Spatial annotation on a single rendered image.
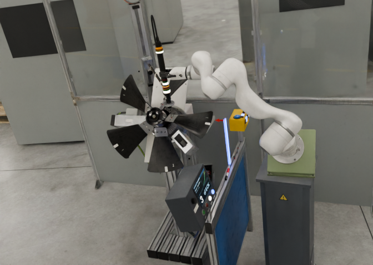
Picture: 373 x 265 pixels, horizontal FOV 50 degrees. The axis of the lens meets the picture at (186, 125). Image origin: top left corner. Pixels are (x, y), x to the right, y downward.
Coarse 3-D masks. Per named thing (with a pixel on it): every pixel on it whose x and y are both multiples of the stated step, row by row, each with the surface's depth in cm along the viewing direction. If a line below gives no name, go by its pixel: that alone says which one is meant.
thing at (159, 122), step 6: (150, 108) 253; (156, 108) 251; (150, 114) 252; (156, 114) 252; (162, 114) 249; (168, 114) 260; (150, 120) 252; (156, 120) 250; (162, 120) 250; (156, 126) 253; (162, 126) 259; (168, 126) 258
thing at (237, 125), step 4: (236, 112) 273; (240, 112) 272; (232, 116) 268; (240, 116) 266; (244, 116) 266; (232, 120) 265; (236, 120) 264; (240, 120) 263; (244, 120) 264; (248, 120) 276; (232, 124) 266; (236, 124) 265; (240, 124) 264; (244, 124) 265; (232, 128) 268; (236, 128) 267; (240, 128) 266; (244, 128) 265
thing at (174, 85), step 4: (172, 80) 262; (176, 80) 257; (180, 80) 253; (184, 80) 250; (172, 84) 259; (176, 84) 254; (180, 84) 251; (172, 88) 255; (176, 88) 252; (172, 92) 253
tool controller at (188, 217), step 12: (192, 168) 190; (204, 168) 190; (180, 180) 183; (192, 180) 179; (204, 180) 187; (180, 192) 174; (192, 192) 174; (204, 192) 184; (168, 204) 174; (180, 204) 172; (192, 204) 172; (204, 204) 182; (180, 216) 175; (192, 216) 173; (204, 216) 180; (180, 228) 179; (192, 228) 177
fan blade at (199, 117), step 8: (208, 112) 253; (176, 120) 249; (184, 120) 249; (192, 120) 248; (200, 120) 247; (208, 120) 247; (184, 128) 244; (192, 128) 243; (200, 128) 243; (208, 128) 243; (200, 136) 240
